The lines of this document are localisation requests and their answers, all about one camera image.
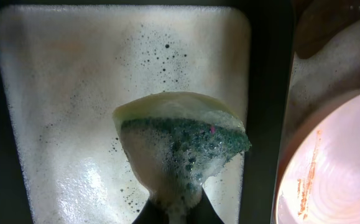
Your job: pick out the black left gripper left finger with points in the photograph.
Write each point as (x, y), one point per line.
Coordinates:
(151, 214)

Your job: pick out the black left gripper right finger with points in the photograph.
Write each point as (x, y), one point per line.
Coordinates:
(203, 212)

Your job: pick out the green yellow sponge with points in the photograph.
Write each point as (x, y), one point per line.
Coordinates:
(174, 141)

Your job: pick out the pink plate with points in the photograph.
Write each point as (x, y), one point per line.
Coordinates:
(318, 177)

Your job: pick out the black soapy water tray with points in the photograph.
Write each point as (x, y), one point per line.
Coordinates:
(66, 65)

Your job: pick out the dark large wash tray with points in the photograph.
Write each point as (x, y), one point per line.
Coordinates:
(326, 63)

